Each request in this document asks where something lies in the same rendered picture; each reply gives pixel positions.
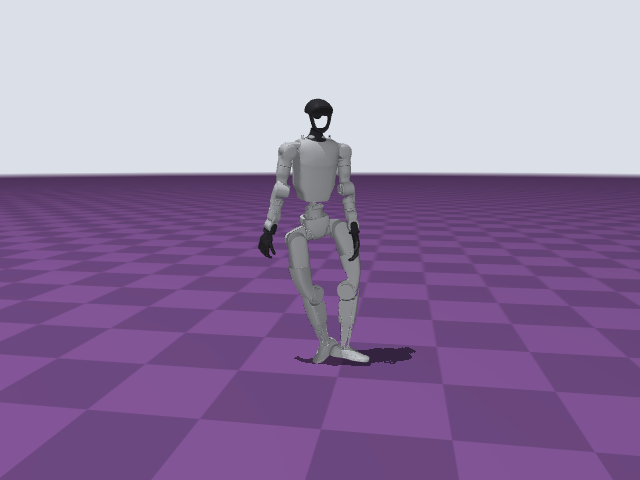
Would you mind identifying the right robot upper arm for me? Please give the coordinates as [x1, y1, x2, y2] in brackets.
[276, 142, 300, 198]

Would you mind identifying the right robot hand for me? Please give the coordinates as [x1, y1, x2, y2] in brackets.
[258, 224, 277, 258]

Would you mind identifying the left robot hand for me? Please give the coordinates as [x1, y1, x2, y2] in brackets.
[348, 222, 360, 261]

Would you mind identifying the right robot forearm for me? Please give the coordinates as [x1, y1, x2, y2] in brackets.
[264, 183, 284, 231]

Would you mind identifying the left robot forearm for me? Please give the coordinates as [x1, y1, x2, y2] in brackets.
[342, 184, 359, 231]

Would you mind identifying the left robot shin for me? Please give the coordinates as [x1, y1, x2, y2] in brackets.
[338, 287, 360, 350]

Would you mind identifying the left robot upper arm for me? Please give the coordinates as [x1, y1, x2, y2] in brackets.
[337, 143, 354, 196]

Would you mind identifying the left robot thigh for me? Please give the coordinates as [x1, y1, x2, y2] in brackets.
[329, 219, 361, 300]

